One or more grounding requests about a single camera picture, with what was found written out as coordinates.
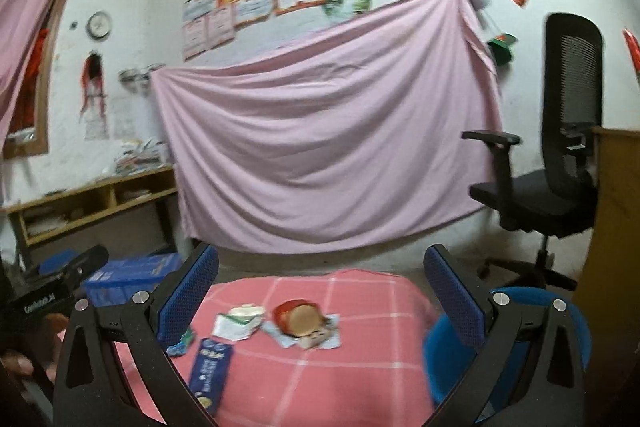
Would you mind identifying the pink checked cloth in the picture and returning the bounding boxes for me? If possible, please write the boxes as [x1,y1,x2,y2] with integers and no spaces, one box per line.
[112,269,441,427]

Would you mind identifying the blue cardboard box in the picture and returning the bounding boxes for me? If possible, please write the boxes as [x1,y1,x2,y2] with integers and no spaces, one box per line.
[82,252,184,308]
[37,249,78,277]

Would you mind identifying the red noodle cup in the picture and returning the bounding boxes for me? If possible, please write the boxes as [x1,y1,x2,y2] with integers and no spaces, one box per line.
[272,299,335,348]

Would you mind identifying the metal pots on wall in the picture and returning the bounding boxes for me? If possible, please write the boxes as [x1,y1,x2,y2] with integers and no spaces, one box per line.
[118,63,166,94]

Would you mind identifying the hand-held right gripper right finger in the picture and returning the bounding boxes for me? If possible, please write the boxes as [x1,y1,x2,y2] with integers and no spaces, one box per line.
[423,244,589,427]

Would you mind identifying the white green wrapper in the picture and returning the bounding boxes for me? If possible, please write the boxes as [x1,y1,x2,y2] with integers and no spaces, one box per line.
[212,304,265,341]

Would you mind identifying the black office chair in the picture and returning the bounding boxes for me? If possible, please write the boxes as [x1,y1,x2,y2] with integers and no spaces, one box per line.
[461,13,605,292]

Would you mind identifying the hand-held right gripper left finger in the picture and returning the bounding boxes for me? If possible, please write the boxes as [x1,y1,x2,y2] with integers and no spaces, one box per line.
[52,242,221,427]

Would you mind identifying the dark blue long packet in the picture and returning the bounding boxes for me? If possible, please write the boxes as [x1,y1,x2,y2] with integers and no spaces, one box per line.
[188,337,236,418]

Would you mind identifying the green hanging ornament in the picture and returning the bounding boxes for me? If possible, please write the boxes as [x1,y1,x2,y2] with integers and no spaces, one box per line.
[486,33,519,66]

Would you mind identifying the round wall clock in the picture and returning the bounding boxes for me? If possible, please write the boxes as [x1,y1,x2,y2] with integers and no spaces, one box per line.
[86,11,113,42]

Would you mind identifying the person's left hand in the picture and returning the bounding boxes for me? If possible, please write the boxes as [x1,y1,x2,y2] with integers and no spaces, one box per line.
[0,312,69,388]

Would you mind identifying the red hanging decoration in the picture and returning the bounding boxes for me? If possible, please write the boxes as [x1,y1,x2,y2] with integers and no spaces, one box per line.
[79,52,108,115]

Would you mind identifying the red wall ornament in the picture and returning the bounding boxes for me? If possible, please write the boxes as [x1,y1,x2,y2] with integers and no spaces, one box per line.
[622,27,640,72]

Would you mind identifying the low wooden shelf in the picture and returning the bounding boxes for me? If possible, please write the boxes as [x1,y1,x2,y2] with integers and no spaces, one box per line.
[2,164,180,258]

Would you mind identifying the pink hanging sheet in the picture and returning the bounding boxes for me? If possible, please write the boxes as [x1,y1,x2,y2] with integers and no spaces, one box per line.
[150,0,505,255]

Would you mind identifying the green wall cards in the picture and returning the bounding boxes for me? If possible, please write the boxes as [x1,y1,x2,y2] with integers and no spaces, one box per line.
[322,0,373,18]

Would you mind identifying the pile of papers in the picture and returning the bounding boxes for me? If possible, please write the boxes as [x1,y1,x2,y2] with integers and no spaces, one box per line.
[112,137,173,176]

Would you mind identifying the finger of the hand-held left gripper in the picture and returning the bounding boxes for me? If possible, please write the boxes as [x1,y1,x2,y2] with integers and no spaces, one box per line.
[27,245,110,289]

